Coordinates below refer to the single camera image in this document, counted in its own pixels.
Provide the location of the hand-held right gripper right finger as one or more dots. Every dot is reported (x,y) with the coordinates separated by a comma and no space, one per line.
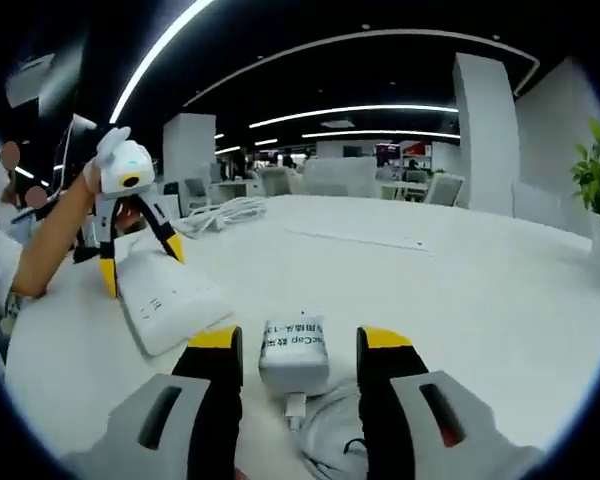
(395,400)

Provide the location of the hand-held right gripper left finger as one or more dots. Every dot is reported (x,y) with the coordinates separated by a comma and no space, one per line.
(200,405)

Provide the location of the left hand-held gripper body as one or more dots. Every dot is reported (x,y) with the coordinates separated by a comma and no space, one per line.
(125,172)

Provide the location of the white power strip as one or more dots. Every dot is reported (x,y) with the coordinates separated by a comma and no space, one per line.
(170,300)

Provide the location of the white charger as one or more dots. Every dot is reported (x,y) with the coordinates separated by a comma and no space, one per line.
(295,350)

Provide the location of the white desk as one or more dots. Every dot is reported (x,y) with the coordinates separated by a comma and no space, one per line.
(430,300)

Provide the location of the long ceiling light strip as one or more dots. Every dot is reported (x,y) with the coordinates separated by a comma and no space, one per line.
(155,55)

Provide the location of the white desk partition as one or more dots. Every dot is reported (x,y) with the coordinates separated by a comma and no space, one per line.
(340,176)

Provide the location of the person's left hand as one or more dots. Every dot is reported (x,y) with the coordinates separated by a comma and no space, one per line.
(105,147)

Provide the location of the grey office chair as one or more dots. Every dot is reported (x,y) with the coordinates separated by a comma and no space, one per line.
(444,189)
(197,192)

